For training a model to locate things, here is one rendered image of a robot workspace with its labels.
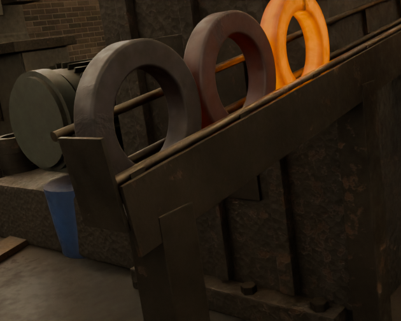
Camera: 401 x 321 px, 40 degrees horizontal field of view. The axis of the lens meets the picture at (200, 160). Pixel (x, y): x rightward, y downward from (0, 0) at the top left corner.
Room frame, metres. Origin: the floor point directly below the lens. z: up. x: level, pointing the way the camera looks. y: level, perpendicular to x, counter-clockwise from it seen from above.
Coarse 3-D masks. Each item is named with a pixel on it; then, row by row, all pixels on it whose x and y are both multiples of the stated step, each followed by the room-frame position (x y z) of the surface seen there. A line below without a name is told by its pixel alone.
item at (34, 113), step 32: (64, 64) 2.14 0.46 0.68; (32, 96) 2.02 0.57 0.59; (64, 96) 1.95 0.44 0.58; (32, 128) 2.05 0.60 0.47; (32, 160) 2.08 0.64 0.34; (64, 160) 1.98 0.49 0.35; (0, 192) 2.19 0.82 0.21; (32, 192) 2.03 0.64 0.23; (0, 224) 2.23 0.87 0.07; (32, 224) 2.06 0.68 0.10; (96, 256) 1.82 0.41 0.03; (128, 256) 1.71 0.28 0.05
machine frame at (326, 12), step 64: (128, 0) 1.51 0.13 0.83; (192, 0) 1.36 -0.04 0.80; (256, 0) 1.23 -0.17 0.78; (320, 0) 1.16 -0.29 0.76; (128, 128) 1.59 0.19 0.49; (384, 128) 1.32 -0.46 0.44; (256, 192) 1.29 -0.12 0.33; (320, 192) 1.19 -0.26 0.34; (384, 192) 1.30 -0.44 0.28; (256, 256) 1.32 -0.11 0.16; (320, 256) 1.20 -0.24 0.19; (256, 320) 1.26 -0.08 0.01; (320, 320) 1.14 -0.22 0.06
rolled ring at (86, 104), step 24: (120, 48) 0.62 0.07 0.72; (144, 48) 0.65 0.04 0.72; (168, 48) 0.68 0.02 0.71; (96, 72) 0.60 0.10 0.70; (120, 72) 0.61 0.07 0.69; (168, 72) 0.67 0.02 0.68; (96, 96) 0.58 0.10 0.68; (168, 96) 0.70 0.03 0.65; (192, 96) 0.70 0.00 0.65; (96, 120) 0.58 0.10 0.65; (192, 120) 0.69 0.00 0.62; (168, 144) 0.69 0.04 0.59; (120, 168) 0.60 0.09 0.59
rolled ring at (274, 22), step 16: (272, 0) 0.90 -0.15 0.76; (288, 0) 0.88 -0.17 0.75; (304, 0) 0.92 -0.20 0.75; (272, 16) 0.87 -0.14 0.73; (288, 16) 0.88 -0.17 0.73; (304, 16) 0.95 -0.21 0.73; (320, 16) 0.96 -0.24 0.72; (272, 32) 0.85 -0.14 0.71; (304, 32) 0.97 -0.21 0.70; (320, 32) 0.96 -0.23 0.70; (272, 48) 0.85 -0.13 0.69; (320, 48) 0.96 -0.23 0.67; (288, 64) 0.87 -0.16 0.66; (320, 64) 0.95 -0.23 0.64; (288, 80) 0.86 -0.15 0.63
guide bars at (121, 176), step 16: (384, 32) 1.12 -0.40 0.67; (336, 64) 0.95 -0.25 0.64; (304, 80) 0.87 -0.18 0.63; (272, 96) 0.80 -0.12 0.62; (240, 112) 0.74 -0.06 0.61; (208, 128) 0.69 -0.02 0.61; (176, 144) 0.64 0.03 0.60; (192, 144) 0.66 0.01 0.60; (144, 160) 0.60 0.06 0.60; (160, 160) 0.62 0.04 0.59; (128, 176) 0.58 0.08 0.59
